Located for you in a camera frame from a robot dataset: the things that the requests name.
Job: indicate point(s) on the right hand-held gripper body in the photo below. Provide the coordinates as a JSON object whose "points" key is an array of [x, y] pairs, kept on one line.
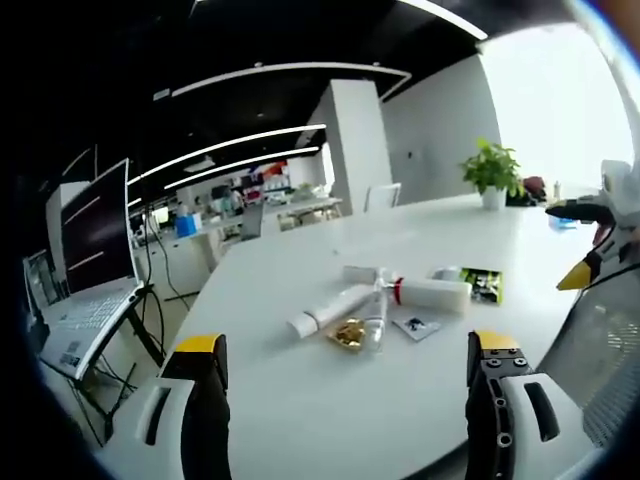
{"points": [[624, 200]]}

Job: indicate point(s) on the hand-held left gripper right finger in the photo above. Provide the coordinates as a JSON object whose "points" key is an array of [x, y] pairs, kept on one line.
{"points": [[492, 400]]}

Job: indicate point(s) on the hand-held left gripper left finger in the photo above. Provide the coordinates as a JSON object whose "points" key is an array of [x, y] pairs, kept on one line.
{"points": [[202, 400]]}

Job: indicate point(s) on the clear skincare bottle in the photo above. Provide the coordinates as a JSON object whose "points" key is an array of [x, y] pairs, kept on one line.
{"points": [[376, 320]]}

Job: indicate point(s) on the gold foil packet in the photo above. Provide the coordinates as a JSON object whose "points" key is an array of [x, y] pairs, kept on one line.
{"points": [[350, 336]]}

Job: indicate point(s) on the white skincare tube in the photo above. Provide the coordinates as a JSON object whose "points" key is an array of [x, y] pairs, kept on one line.
{"points": [[335, 307]]}

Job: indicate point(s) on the white skincare box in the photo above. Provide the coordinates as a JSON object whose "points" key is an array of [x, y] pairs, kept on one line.
{"points": [[362, 274]]}

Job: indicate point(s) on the light blue item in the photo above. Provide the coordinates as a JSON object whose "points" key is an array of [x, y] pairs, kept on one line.
{"points": [[562, 224]]}

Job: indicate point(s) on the grey mesh chair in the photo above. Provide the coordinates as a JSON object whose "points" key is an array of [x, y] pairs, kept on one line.
{"points": [[605, 345]]}

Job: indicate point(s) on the black laptop stand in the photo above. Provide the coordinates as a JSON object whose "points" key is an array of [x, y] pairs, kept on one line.
{"points": [[135, 335]]}

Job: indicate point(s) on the green plant in white pot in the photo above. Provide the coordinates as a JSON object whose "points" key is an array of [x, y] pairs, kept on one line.
{"points": [[492, 172]]}

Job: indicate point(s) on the small white sachet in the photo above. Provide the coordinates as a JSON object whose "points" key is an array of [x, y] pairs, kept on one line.
{"points": [[416, 327]]}

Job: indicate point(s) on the blue box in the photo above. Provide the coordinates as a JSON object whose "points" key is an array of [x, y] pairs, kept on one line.
{"points": [[187, 225]]}

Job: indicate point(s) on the white laptop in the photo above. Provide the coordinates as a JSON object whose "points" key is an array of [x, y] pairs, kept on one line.
{"points": [[92, 260]]}

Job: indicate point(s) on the grey monitor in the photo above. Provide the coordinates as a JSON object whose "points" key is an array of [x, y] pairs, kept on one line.
{"points": [[252, 220]]}

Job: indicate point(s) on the white chair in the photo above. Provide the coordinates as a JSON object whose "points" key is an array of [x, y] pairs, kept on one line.
{"points": [[382, 196]]}

